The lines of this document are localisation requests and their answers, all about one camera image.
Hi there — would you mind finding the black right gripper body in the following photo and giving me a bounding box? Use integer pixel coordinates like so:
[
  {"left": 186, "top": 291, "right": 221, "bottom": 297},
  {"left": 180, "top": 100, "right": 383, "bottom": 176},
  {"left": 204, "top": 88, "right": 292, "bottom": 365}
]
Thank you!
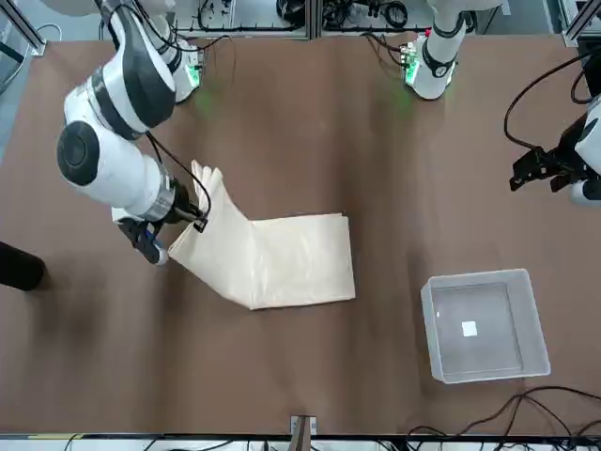
[{"left": 163, "top": 180, "right": 208, "bottom": 230}]

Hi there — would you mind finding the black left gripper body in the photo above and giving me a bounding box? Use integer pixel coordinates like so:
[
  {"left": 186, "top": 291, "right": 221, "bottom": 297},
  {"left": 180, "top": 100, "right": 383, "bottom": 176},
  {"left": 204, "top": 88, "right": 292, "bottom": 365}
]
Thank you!
[{"left": 539, "top": 133, "right": 588, "bottom": 178}]

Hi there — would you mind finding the cream tablecloth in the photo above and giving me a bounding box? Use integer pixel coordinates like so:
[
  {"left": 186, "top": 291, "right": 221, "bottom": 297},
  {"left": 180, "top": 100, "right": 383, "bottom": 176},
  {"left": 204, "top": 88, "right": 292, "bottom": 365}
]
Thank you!
[{"left": 167, "top": 159, "right": 357, "bottom": 313}]

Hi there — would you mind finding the clear plastic box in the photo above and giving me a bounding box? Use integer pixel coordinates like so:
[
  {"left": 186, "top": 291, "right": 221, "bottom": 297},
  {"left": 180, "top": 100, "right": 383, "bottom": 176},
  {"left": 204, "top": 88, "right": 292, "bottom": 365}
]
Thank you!
[{"left": 419, "top": 267, "right": 552, "bottom": 385}]

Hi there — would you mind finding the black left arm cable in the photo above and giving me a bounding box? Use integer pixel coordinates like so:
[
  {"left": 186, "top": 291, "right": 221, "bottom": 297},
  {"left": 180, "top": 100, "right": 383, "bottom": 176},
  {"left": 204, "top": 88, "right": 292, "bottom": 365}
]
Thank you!
[{"left": 503, "top": 50, "right": 601, "bottom": 152}]

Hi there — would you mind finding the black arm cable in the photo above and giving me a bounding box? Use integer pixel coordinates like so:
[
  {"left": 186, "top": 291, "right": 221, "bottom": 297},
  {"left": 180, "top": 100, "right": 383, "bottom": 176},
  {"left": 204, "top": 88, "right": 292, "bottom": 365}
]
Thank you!
[
  {"left": 144, "top": 132, "right": 211, "bottom": 223},
  {"left": 503, "top": 50, "right": 601, "bottom": 152}
]

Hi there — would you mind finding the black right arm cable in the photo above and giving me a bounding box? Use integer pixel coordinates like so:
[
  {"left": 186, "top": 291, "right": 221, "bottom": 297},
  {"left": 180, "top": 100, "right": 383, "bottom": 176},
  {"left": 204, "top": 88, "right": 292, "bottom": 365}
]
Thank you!
[{"left": 144, "top": 132, "right": 211, "bottom": 223}]

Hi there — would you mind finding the aluminium frame post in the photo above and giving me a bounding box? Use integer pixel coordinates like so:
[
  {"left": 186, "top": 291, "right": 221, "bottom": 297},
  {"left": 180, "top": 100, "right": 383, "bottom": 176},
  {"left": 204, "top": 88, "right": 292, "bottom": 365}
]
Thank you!
[{"left": 289, "top": 414, "right": 317, "bottom": 451}]

